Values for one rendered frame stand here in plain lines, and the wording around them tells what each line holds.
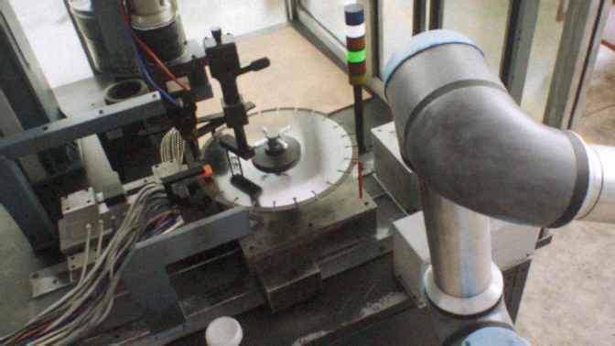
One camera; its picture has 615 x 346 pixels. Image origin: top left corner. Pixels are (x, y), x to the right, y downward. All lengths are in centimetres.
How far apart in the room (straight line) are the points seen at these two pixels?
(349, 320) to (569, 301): 119
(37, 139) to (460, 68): 95
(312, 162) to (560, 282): 130
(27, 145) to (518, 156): 104
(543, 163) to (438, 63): 15
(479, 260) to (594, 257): 156
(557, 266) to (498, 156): 177
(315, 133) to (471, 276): 56
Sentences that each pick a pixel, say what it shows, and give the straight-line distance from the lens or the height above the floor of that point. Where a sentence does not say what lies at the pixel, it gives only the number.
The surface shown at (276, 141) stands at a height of 100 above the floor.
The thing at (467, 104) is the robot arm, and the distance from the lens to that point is 51.
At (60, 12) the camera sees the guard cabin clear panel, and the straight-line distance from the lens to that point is 209.
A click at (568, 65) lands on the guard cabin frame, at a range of 101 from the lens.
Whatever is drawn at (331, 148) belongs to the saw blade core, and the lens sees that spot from 116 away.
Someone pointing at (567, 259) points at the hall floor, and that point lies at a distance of 228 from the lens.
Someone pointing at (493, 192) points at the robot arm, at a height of 133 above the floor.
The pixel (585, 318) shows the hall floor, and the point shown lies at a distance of 213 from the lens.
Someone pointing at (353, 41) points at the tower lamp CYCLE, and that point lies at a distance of 127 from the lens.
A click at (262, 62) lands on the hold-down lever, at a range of 95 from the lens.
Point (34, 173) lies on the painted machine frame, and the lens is 165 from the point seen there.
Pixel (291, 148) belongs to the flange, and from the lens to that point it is 116.
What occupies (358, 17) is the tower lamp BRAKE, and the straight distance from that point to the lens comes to 124.
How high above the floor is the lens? 167
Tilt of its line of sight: 41 degrees down
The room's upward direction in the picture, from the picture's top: 8 degrees counter-clockwise
